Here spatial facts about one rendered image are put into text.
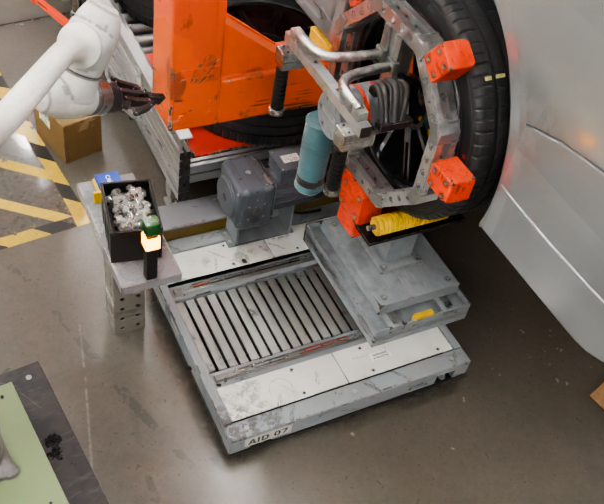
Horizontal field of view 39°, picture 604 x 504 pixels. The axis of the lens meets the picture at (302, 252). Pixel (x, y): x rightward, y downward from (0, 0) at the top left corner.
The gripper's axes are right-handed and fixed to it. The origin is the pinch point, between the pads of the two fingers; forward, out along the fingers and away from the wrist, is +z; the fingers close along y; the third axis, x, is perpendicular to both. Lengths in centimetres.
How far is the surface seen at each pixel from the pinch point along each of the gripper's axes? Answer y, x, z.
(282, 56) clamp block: 12.9, 33.3, 10.4
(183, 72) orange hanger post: -7.8, 2.6, 17.8
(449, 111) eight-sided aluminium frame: 51, 59, 14
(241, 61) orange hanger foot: -5.2, 11.8, 34.9
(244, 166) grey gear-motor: 16.5, -12.3, 44.5
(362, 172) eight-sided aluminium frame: 44, 23, 37
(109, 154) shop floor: -32, -71, 68
